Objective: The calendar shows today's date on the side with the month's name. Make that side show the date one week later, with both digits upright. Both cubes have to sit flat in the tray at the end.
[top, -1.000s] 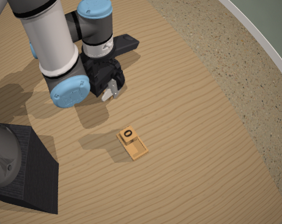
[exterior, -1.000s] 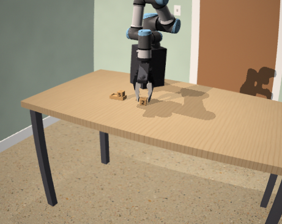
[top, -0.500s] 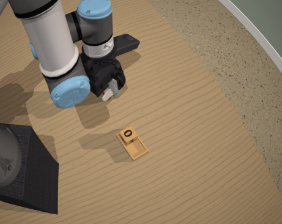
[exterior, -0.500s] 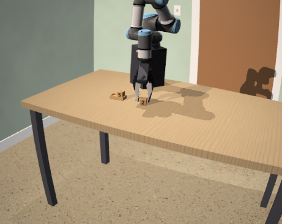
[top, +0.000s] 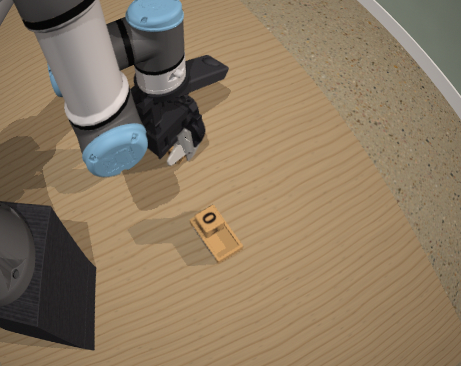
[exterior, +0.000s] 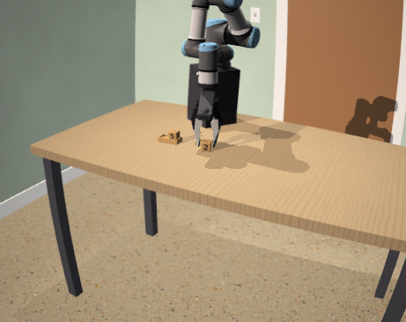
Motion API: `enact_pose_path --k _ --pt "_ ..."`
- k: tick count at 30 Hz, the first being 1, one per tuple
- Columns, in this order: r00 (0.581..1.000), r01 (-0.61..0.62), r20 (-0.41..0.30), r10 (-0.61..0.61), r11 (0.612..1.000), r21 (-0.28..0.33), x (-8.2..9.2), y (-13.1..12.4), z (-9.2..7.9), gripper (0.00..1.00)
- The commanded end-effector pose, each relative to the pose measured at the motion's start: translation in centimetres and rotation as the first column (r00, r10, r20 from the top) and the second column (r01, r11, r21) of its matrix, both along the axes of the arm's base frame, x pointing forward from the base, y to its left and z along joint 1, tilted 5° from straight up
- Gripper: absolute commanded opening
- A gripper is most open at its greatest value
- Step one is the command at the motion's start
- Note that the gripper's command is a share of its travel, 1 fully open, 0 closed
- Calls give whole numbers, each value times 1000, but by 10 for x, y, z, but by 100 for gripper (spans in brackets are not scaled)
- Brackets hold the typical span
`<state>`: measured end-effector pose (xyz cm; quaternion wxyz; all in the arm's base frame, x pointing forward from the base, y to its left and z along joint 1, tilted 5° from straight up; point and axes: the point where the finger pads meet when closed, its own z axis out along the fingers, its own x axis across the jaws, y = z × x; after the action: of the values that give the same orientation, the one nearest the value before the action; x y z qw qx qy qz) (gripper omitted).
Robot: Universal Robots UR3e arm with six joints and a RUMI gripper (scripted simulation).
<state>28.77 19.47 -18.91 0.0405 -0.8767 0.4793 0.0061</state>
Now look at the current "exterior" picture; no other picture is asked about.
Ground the tan wooden cube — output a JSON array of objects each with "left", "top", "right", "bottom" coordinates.
[
  {"left": 201, "top": 140, "right": 211, "bottom": 152},
  {"left": 168, "top": 129, "right": 180, "bottom": 140}
]

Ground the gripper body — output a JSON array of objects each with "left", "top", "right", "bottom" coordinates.
[{"left": 196, "top": 82, "right": 219, "bottom": 118}]

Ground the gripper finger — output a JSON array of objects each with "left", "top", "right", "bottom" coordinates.
[
  {"left": 191, "top": 108, "right": 203, "bottom": 147},
  {"left": 211, "top": 110, "right": 222, "bottom": 148}
]

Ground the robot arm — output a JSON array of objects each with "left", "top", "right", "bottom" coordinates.
[{"left": 181, "top": 0, "right": 260, "bottom": 121}]

